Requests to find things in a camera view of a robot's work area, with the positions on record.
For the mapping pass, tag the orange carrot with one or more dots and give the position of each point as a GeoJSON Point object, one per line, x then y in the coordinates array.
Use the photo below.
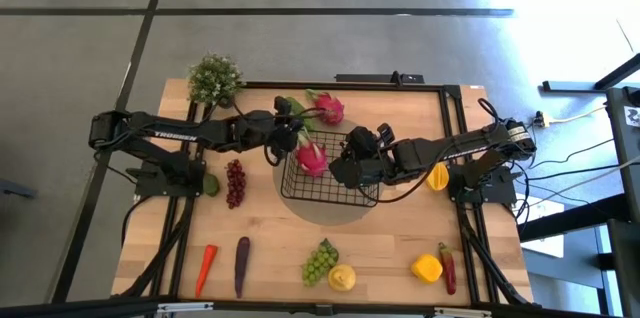
{"type": "Point", "coordinates": [206, 268]}

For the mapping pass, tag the silver metal bracket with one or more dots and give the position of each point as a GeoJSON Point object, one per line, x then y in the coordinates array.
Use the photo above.
{"type": "Point", "coordinates": [185, 307]}
{"type": "Point", "coordinates": [462, 312]}

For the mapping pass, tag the round grey mat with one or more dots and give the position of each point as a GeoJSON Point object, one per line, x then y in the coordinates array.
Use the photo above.
{"type": "Point", "coordinates": [320, 215]}

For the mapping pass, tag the green cucumber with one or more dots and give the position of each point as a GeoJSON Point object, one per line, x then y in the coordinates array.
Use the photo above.
{"type": "Point", "coordinates": [298, 106]}

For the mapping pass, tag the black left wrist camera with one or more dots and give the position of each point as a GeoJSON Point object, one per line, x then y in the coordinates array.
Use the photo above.
{"type": "Point", "coordinates": [283, 105]}

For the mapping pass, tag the yellow pear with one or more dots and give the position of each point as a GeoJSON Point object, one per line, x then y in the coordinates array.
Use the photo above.
{"type": "Point", "coordinates": [342, 278]}

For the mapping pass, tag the black stand leg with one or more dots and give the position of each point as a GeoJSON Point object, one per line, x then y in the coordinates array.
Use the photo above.
{"type": "Point", "coordinates": [575, 86]}

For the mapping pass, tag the black camera module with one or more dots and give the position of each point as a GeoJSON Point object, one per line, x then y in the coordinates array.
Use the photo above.
{"type": "Point", "coordinates": [350, 86]}

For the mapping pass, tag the red grape bunch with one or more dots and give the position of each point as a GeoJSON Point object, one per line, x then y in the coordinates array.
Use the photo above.
{"type": "Point", "coordinates": [236, 190]}

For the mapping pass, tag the white power strip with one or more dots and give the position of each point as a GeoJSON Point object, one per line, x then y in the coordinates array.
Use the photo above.
{"type": "Point", "coordinates": [541, 119]}

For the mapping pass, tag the yellow ridged fruit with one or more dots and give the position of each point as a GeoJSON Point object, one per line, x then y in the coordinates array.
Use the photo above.
{"type": "Point", "coordinates": [438, 178]}

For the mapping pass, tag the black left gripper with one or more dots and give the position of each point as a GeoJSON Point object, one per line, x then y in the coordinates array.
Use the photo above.
{"type": "Point", "coordinates": [284, 138]}

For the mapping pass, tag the small potted green plant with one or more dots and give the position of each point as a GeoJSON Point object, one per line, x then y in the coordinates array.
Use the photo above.
{"type": "Point", "coordinates": [215, 80]}

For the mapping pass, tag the green grape bunch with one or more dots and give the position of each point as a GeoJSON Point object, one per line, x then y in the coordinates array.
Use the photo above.
{"type": "Point", "coordinates": [320, 263]}

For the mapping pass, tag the purple eggplant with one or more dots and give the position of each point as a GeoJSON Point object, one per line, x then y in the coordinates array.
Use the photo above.
{"type": "Point", "coordinates": [242, 263]}

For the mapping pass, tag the black bar stand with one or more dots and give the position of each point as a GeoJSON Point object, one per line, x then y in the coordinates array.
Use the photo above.
{"type": "Point", "coordinates": [370, 78]}

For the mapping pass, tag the red chili pepper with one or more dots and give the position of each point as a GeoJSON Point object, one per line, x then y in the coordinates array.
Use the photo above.
{"type": "Point", "coordinates": [448, 270]}

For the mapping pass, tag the dark grey cabinet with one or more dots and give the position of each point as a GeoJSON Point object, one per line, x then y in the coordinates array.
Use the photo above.
{"type": "Point", "coordinates": [625, 148]}

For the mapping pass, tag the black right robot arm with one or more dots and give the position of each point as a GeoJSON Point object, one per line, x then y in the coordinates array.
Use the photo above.
{"type": "Point", "coordinates": [450, 150]}

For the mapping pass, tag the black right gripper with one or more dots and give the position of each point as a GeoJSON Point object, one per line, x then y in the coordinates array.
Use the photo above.
{"type": "Point", "coordinates": [372, 158]}

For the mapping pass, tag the white box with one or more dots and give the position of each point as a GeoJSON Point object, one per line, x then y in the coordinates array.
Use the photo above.
{"type": "Point", "coordinates": [542, 245]}

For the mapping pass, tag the pink dragon fruit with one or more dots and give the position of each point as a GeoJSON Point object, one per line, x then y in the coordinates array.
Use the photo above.
{"type": "Point", "coordinates": [312, 160]}
{"type": "Point", "coordinates": [330, 108]}

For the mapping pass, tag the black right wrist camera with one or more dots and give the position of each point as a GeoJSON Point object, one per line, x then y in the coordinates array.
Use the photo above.
{"type": "Point", "coordinates": [386, 133]}

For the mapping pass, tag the black floor beam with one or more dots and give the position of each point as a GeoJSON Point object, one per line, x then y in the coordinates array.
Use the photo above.
{"type": "Point", "coordinates": [575, 218]}

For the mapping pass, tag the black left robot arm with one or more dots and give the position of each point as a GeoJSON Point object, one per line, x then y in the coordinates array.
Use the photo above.
{"type": "Point", "coordinates": [175, 134]}

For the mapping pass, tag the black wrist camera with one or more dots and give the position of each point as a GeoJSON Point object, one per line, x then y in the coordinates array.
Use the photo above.
{"type": "Point", "coordinates": [386, 133]}
{"type": "Point", "coordinates": [283, 105]}

